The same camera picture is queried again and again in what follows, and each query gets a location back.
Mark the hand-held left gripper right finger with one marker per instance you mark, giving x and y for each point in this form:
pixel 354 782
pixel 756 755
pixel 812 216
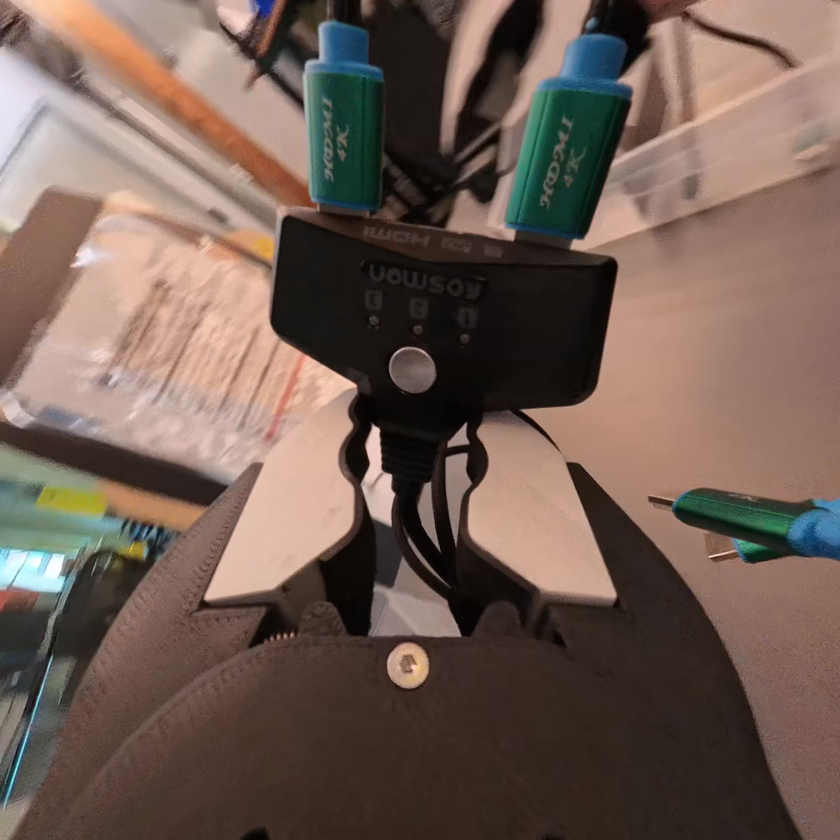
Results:
pixel 531 525

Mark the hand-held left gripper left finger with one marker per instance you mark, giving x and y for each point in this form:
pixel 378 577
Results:
pixel 289 525

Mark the black HDMI switch box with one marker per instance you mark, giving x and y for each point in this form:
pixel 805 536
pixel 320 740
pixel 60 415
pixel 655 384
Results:
pixel 525 328

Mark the clear plastic storage bin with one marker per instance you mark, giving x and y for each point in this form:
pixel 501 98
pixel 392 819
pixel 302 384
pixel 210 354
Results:
pixel 722 138

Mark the printed instruction sheet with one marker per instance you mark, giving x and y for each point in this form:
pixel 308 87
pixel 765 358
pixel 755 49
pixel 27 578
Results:
pixel 197 328

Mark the black sign board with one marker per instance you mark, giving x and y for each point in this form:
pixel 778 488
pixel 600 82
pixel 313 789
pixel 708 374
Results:
pixel 46 275

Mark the wooden ceiling beam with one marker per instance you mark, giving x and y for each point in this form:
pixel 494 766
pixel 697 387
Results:
pixel 164 85

